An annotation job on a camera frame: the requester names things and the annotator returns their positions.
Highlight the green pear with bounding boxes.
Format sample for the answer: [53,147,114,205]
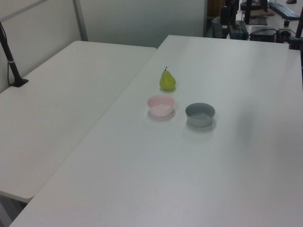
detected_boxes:
[159,66,177,91]

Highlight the grey plastic bowl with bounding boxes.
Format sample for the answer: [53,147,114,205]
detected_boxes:
[185,102,216,128]

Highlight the pink plate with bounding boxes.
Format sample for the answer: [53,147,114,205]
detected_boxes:
[147,95,175,117]

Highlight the white side table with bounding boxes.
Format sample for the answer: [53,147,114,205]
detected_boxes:
[0,40,158,203]

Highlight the grey waste bin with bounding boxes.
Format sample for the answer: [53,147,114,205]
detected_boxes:
[211,16,229,38]

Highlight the dark green box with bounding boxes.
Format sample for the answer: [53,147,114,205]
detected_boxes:
[228,20,249,40]

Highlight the black electronics box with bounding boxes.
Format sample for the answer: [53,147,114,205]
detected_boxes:
[248,28,278,43]

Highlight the black monitor stand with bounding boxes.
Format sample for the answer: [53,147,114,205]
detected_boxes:
[243,0,268,26]

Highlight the black computer keyboard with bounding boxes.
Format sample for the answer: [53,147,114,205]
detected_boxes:
[268,2,300,20]

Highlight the black camera pole with base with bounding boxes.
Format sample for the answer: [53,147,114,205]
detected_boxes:
[0,20,29,88]

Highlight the black camera pole with clamp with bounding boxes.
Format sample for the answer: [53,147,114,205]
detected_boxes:
[288,16,303,51]

